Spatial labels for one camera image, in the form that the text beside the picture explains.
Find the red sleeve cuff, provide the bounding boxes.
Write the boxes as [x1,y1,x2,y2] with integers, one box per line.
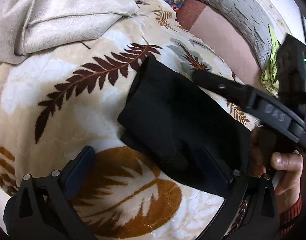
[279,196,302,239]

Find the grey quilted pillow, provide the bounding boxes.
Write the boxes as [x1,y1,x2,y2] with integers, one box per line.
[199,0,273,68]

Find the pink bolster pillow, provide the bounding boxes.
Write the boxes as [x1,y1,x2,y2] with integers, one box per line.
[177,0,264,90]

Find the right hand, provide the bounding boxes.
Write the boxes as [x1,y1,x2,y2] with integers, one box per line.
[248,126,304,215]

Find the green patterned folded quilt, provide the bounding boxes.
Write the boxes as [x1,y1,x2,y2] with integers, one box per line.
[261,25,280,98]

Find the beige plush blanket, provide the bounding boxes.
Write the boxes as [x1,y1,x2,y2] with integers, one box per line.
[0,0,147,64]

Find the leaf pattern fleece blanket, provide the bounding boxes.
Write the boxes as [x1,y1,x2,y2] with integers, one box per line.
[0,0,259,239]

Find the black pants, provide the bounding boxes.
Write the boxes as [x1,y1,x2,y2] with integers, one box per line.
[117,55,252,198]

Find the colourful small packet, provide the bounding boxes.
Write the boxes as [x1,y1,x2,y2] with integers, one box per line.
[168,0,185,12]

